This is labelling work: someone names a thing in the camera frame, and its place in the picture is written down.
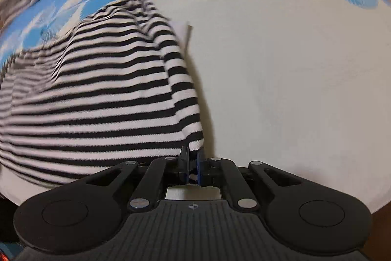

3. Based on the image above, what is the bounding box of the striped grey hooded sweater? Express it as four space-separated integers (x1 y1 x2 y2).
1 0 204 187

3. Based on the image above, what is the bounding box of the blue white patterned bedsheet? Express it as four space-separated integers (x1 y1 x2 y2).
1 0 390 211

